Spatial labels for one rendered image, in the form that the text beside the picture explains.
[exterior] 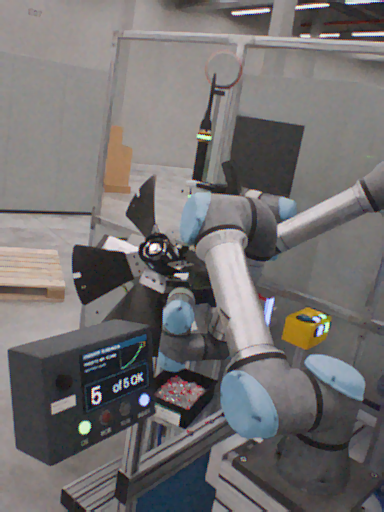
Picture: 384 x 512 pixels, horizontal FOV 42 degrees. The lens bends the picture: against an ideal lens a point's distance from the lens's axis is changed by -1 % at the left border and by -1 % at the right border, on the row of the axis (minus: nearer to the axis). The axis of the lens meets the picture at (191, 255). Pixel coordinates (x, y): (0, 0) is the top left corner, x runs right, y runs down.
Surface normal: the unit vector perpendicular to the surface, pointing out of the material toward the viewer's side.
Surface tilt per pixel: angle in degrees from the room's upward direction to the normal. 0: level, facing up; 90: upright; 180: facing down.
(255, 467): 0
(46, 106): 90
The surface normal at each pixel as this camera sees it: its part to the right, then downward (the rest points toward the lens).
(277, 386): 0.29, -0.61
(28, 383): -0.63, 0.11
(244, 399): -0.88, 0.06
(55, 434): 0.77, 0.04
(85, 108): 0.55, 0.31
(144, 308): 0.33, -0.37
